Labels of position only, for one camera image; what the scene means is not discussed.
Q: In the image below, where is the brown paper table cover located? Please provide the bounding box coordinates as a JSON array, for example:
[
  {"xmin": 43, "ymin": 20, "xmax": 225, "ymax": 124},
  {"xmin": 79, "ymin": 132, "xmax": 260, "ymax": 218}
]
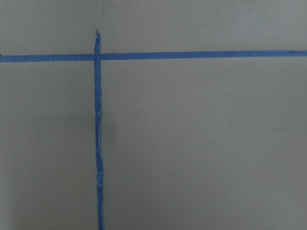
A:
[{"xmin": 0, "ymin": 0, "xmax": 307, "ymax": 230}]

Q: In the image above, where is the vertical blue tape line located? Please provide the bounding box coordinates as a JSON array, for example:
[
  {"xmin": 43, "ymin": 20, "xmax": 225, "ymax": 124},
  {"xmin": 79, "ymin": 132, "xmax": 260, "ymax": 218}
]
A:
[{"xmin": 94, "ymin": 31, "xmax": 104, "ymax": 230}]

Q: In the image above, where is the horizontal blue tape line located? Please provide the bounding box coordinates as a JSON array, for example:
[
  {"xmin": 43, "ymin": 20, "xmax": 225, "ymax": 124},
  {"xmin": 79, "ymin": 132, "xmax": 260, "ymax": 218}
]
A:
[{"xmin": 0, "ymin": 50, "xmax": 307, "ymax": 63}]

